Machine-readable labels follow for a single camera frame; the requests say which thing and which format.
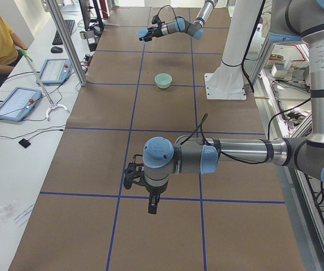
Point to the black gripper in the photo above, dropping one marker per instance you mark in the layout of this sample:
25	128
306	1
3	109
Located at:
154	191
157	31

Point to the light blue plastic cup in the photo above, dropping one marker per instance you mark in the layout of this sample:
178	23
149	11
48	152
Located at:
142	33

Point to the green ceramic bowl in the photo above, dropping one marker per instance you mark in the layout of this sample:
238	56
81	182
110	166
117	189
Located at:
163	80

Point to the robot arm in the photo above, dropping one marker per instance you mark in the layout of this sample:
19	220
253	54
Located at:
291	21
178	24

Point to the black computer mouse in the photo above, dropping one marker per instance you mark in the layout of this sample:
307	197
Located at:
56	50

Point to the far blue teach pendant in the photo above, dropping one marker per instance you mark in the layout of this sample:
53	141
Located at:
55	71

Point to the blue teach pendant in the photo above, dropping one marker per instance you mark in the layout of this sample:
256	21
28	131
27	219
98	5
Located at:
55	71
19	104

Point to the reacher grabber stick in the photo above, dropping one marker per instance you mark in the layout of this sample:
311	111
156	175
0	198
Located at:
53	105

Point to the small black square pad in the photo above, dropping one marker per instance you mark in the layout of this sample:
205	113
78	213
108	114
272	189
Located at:
24	143

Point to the near blue teach pendant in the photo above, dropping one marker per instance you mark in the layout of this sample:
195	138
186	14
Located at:
19	104

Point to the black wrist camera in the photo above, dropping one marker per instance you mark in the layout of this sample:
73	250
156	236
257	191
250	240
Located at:
156	20
134	174

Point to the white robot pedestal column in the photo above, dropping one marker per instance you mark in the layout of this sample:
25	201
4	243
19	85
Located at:
227	82

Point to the aluminium frame post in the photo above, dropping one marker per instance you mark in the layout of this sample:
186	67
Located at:
66	38

